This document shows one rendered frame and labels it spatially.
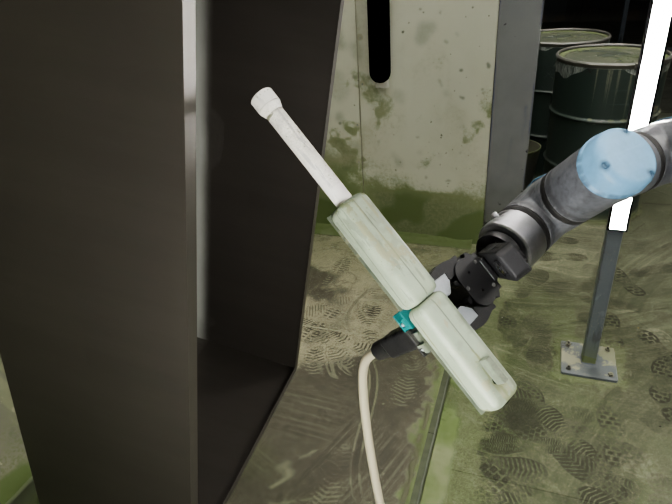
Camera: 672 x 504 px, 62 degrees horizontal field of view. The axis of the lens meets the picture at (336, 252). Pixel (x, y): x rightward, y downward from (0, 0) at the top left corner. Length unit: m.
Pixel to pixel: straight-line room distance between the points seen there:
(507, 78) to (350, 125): 0.80
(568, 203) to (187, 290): 0.53
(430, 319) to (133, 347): 0.44
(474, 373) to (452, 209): 2.35
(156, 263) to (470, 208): 2.38
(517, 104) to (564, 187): 1.97
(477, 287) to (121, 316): 0.50
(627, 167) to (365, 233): 0.35
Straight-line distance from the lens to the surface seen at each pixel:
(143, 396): 0.94
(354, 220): 0.67
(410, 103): 2.85
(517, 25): 2.72
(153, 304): 0.80
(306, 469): 1.92
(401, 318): 0.72
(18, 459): 2.02
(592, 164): 0.80
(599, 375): 2.38
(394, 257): 0.67
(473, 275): 0.77
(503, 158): 2.87
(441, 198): 2.99
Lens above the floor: 1.52
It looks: 29 degrees down
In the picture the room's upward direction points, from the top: 4 degrees counter-clockwise
